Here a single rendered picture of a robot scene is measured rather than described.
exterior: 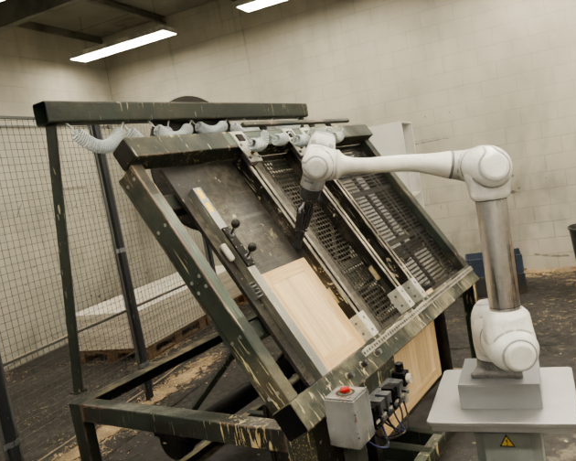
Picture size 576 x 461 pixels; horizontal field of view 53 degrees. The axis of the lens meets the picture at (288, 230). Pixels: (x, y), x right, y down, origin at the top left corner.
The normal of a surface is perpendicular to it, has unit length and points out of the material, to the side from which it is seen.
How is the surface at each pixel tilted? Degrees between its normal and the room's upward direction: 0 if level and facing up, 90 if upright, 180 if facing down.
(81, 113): 90
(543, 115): 90
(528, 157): 90
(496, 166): 84
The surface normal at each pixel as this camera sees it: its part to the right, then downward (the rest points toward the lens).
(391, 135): -0.38, 0.15
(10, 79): 0.91, -0.12
